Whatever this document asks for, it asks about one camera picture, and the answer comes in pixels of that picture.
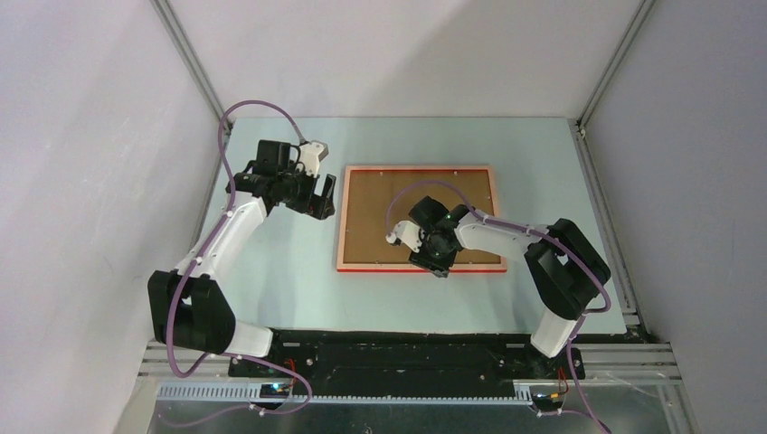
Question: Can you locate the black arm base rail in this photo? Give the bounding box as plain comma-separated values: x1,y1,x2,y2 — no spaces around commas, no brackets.
221,329,585,399

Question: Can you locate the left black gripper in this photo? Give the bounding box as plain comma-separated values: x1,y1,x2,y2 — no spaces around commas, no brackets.
278,161,335,220

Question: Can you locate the brown backing board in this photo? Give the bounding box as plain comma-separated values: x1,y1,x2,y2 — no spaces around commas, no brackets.
344,170,502,266

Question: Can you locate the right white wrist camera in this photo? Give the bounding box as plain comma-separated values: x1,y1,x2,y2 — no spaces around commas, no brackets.
385,221,424,252

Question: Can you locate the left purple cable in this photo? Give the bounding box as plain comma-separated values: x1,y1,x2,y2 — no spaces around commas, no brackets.
165,99,314,417

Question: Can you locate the grey slotted cable duct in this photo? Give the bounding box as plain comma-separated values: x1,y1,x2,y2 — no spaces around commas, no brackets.
156,382,533,405

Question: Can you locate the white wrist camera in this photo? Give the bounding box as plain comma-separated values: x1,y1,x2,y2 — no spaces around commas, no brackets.
385,221,424,252
297,141,329,178

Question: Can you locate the red wooden picture frame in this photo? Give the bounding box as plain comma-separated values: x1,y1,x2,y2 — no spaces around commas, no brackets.
336,165,500,273

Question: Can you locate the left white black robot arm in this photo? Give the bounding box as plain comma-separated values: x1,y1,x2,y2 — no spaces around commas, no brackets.
147,140,336,377

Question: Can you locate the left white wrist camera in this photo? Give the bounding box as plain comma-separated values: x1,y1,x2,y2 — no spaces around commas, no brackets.
297,141,329,178

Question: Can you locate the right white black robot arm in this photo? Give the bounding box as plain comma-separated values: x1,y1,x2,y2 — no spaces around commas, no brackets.
385,196,611,378

